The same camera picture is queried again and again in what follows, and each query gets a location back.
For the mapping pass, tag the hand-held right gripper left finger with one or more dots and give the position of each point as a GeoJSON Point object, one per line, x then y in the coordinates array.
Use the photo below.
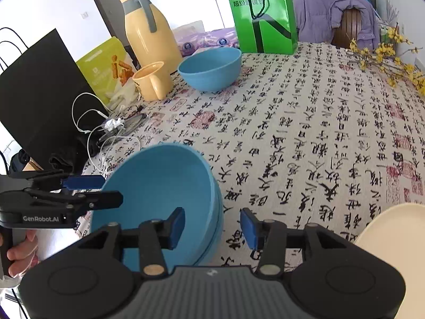
{"type": "Point", "coordinates": [178, 223]}

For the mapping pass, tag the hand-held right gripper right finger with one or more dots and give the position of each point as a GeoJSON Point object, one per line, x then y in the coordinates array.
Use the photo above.
{"type": "Point", "coordinates": [247, 227]}

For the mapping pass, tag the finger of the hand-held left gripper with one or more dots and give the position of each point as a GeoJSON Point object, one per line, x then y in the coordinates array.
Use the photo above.
{"type": "Point", "coordinates": [106, 200]}
{"type": "Point", "coordinates": [84, 182]}

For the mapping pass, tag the blue bowl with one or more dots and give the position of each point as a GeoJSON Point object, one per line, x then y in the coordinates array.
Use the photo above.
{"type": "Point", "coordinates": [217, 226]}
{"type": "Point", "coordinates": [156, 186]}
{"type": "Point", "coordinates": [211, 69]}

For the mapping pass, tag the cream round plate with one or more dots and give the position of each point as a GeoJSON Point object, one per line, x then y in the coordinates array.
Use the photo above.
{"type": "Point", "coordinates": [395, 249]}

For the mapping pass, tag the person's left hand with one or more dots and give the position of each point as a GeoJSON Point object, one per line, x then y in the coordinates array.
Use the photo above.
{"type": "Point", "coordinates": [21, 256]}

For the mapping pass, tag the dark cloth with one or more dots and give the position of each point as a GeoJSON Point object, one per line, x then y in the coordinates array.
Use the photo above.
{"type": "Point", "coordinates": [71, 154]}

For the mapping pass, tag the crumpled white paper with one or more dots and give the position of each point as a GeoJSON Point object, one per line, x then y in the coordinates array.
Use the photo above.
{"type": "Point", "coordinates": [113, 124]}

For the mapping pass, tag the eyeglasses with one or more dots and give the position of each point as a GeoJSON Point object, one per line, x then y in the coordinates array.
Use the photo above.
{"type": "Point", "coordinates": [132, 124]}

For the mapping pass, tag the black paper bag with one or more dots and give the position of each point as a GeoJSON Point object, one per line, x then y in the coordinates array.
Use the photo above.
{"type": "Point", "coordinates": [43, 99]}

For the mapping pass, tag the clear plastic bag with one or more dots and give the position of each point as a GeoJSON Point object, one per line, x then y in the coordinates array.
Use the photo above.
{"type": "Point", "coordinates": [123, 96]}

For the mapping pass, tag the yellow-green snack bag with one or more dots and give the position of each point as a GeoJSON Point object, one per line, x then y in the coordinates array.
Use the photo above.
{"type": "Point", "coordinates": [99, 69]}

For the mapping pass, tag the calligraphy print tablecloth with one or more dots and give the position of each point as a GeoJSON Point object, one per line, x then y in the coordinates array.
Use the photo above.
{"type": "Point", "coordinates": [298, 123]}

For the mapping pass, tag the yellow mug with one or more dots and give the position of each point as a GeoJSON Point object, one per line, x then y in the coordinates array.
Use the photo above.
{"type": "Point", "coordinates": [151, 81]}

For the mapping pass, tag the yellow thermos jug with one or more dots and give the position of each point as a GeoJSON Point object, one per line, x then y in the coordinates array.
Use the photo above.
{"type": "Point", "coordinates": [146, 40]}

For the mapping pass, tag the purple tissue pack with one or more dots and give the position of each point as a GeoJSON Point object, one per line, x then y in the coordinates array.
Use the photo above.
{"type": "Point", "coordinates": [220, 38]}
{"type": "Point", "coordinates": [189, 45]}

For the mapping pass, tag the green paper bag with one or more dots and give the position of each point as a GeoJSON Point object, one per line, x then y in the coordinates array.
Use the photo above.
{"type": "Point", "coordinates": [259, 13]}

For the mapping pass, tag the yellow flower branch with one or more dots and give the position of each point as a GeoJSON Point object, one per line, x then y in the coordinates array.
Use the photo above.
{"type": "Point", "coordinates": [391, 59]}

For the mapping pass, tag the purple jacket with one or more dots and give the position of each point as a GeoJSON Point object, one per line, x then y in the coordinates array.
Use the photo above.
{"type": "Point", "coordinates": [315, 16]}

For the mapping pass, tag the wooden chair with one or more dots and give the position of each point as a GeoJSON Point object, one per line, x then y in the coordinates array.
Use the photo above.
{"type": "Point", "coordinates": [348, 30]}

